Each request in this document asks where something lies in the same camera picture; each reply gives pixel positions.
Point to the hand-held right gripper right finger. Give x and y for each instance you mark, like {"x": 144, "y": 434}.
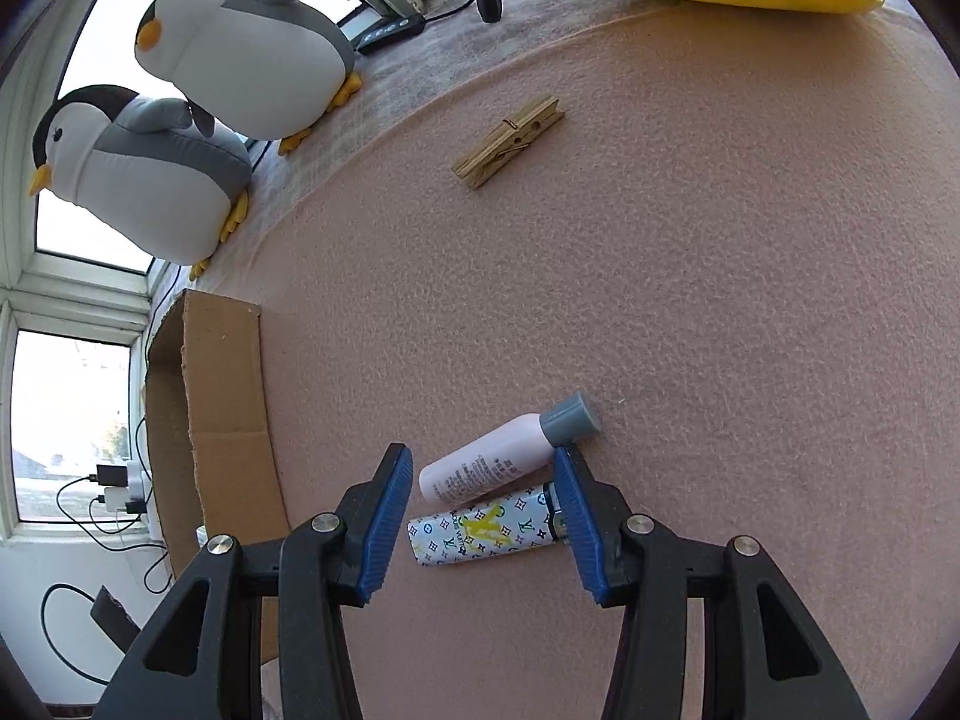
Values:
{"x": 577, "y": 525}

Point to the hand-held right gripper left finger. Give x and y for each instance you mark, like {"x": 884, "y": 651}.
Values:
{"x": 382, "y": 517}

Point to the patterned white lighter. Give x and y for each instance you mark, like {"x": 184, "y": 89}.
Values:
{"x": 480, "y": 532}

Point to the white bottle with grey cap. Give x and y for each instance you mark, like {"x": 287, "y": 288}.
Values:
{"x": 487, "y": 465}

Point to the cardboard box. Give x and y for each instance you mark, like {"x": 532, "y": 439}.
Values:
{"x": 225, "y": 382}

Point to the white power strip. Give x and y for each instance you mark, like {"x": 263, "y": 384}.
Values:
{"x": 142, "y": 502}

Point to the white plug-in charger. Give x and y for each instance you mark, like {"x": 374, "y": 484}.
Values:
{"x": 120, "y": 500}

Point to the black power adapter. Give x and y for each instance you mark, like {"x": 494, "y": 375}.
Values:
{"x": 112, "y": 475}

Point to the pink felt mat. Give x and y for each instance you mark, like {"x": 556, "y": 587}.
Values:
{"x": 712, "y": 277}

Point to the wooden clothespin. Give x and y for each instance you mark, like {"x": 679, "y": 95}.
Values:
{"x": 506, "y": 142}

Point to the large penguin plush toy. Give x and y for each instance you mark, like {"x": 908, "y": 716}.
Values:
{"x": 142, "y": 172}

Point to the small penguin plush toy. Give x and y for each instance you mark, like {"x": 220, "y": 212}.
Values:
{"x": 255, "y": 52}

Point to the black flat control box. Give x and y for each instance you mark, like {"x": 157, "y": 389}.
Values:
{"x": 390, "y": 31}

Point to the white window frame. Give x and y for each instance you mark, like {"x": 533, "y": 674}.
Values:
{"x": 75, "y": 300}

